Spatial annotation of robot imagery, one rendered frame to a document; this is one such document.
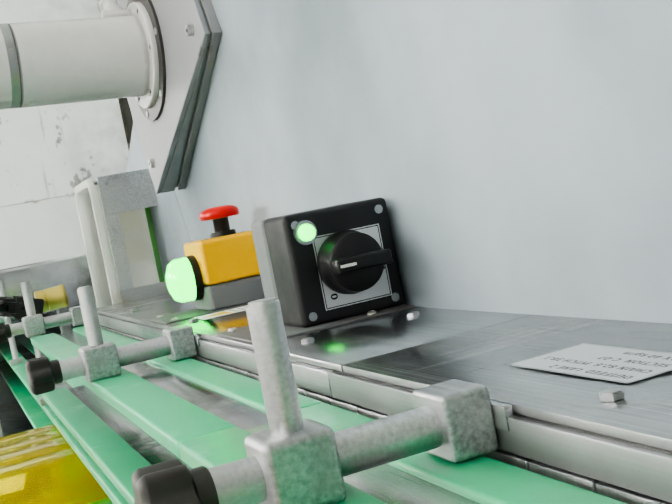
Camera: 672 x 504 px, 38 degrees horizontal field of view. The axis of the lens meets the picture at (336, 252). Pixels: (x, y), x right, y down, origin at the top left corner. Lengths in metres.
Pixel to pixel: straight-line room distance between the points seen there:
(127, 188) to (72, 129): 3.63
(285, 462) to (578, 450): 0.10
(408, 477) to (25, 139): 4.71
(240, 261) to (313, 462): 0.63
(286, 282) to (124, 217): 0.77
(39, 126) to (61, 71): 3.90
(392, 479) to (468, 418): 0.04
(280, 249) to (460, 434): 0.35
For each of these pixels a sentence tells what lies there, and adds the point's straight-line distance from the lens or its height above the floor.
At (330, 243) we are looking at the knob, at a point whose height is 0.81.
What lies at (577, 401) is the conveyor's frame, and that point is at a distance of 0.35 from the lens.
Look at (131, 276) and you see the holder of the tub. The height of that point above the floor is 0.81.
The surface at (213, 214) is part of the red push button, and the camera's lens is 0.97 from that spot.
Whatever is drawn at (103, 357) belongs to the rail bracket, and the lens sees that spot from 0.79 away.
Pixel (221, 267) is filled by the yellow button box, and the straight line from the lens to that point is 0.96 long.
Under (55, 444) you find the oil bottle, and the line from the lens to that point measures 1.16.
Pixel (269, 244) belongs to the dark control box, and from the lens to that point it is 0.71.
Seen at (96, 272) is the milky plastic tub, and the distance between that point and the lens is 1.59.
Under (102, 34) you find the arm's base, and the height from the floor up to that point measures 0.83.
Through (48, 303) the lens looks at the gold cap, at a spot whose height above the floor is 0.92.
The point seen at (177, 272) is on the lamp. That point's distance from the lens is 0.96.
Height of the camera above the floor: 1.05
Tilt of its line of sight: 22 degrees down
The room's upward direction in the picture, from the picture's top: 102 degrees counter-clockwise
